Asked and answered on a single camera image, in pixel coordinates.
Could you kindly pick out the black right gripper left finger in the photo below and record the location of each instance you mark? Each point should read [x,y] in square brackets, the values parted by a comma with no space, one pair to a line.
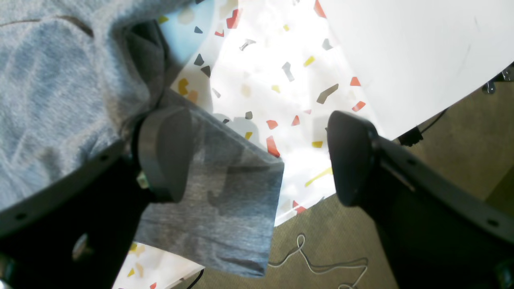
[77,232]

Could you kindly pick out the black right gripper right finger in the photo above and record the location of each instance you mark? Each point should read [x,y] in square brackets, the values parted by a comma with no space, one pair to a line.
[435,235]

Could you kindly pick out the grey t-shirt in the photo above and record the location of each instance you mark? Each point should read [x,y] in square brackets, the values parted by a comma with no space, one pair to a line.
[74,73]

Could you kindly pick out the terrazzo pattern tablecloth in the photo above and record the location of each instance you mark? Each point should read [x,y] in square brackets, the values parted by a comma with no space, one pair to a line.
[271,72]

